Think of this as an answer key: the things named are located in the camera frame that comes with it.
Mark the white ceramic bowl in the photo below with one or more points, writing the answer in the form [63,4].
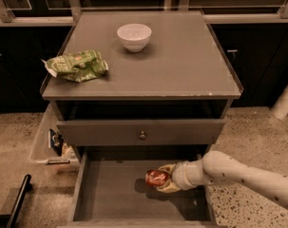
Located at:
[134,37]

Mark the grey drawer cabinet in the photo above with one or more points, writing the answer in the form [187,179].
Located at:
[180,75]

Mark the red coke can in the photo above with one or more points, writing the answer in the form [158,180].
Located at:
[156,178]

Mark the clear plastic storage bin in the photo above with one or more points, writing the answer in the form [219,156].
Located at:
[41,151]

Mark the dark snack packet in bin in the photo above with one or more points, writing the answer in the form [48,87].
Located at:
[55,142]

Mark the closed grey top drawer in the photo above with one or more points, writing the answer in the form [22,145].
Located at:
[126,132]

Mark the black bar on floor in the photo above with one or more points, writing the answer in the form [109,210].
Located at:
[9,220]

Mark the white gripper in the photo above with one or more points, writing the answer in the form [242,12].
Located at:
[179,176]

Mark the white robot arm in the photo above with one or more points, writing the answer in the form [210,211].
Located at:
[216,168]

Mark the round metal drawer knob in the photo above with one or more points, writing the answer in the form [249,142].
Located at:
[142,135]

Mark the green chip bag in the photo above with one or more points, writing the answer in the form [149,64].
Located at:
[77,66]

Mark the metal window rail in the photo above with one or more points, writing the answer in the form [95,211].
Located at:
[66,12]

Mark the open grey middle drawer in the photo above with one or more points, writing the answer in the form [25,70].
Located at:
[110,191]

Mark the dark cabinet handle right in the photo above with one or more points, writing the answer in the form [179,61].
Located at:
[232,54]

